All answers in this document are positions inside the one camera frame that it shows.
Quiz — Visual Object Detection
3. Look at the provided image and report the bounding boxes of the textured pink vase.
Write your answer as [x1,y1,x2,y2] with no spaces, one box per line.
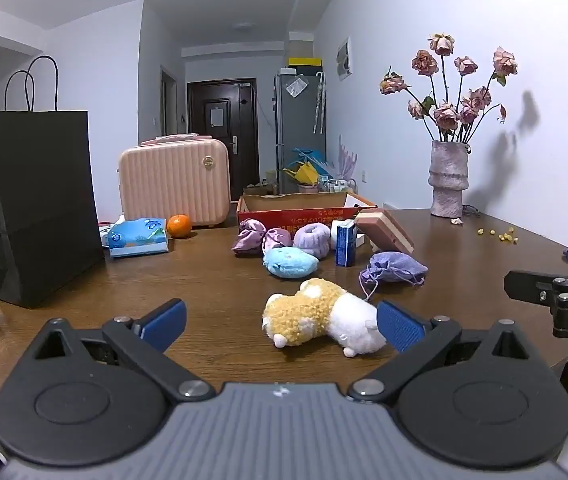
[428,140,471,219]

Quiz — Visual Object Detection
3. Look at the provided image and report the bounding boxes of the pink ribbed suitcase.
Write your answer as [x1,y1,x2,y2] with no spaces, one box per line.
[117,133,231,228]

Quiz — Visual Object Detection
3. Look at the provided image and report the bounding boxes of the dark brown entrance door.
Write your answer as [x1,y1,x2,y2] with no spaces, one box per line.
[187,78,257,188]

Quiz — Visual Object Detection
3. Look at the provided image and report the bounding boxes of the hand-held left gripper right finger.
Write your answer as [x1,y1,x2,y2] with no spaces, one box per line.
[348,300,540,404]

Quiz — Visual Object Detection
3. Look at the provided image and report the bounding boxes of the orange fruit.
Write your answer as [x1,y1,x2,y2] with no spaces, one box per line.
[166,214,193,239]

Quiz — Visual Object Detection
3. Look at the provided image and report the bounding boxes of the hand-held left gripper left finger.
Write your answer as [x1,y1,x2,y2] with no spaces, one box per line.
[25,298,217,404]

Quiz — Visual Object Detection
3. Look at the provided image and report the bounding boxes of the yellow and black box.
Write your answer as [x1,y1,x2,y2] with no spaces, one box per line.
[288,56,324,73]

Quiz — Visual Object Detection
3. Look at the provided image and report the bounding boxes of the blue plush toy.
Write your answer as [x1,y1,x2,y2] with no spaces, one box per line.
[263,246,320,279]

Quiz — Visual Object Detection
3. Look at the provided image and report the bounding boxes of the grey refrigerator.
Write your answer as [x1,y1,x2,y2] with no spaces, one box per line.
[274,71,327,196]

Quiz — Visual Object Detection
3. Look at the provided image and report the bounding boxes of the purple drawstring pouch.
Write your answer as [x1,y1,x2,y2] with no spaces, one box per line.
[359,251,429,303]

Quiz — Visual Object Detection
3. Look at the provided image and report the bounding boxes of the pink layered sponge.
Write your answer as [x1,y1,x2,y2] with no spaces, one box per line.
[354,208,415,256]

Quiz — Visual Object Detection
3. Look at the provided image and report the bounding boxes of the purple feathery decoration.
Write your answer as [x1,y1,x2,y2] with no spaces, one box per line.
[338,135,360,181]

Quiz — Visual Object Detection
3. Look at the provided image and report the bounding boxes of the white folded umbrella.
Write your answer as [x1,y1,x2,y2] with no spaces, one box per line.
[312,71,326,135]

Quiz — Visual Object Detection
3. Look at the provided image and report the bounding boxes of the scattered yellow crumbs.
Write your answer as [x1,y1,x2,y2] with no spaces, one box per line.
[477,227,519,245]

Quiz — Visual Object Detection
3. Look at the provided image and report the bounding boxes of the trolley with bottles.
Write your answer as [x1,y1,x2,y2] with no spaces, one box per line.
[318,175,360,195]

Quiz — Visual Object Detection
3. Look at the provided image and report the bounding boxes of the blue plastic frame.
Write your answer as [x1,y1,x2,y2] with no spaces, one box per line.
[291,146,327,166]

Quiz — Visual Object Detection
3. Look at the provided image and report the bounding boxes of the interior door frame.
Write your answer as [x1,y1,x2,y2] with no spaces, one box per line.
[160,65,179,136]

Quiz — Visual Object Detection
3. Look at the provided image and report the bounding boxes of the yellow bag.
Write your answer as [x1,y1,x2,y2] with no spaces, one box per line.
[284,160,317,186]

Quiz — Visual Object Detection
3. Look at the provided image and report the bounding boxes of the blue handkerchief box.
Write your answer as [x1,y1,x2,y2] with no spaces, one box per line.
[335,220,358,267]

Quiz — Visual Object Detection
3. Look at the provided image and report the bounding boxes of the red cardboard box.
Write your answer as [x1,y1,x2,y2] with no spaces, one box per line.
[236,191,379,246]

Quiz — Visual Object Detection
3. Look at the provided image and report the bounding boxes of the black paper bag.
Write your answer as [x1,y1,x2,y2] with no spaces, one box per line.
[0,56,106,309]

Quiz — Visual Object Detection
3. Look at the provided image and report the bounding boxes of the bunch of dried pink roses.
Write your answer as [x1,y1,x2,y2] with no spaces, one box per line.
[380,32,520,143]

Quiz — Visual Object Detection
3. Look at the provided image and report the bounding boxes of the blue tissue pack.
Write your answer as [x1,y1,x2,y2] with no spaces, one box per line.
[106,217,170,259]

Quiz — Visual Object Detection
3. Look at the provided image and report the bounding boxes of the lavender fluffy headband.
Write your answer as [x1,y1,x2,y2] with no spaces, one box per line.
[292,222,333,259]

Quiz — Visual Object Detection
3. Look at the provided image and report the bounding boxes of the yellow and white plush toy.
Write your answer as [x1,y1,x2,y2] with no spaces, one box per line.
[262,278,388,358]

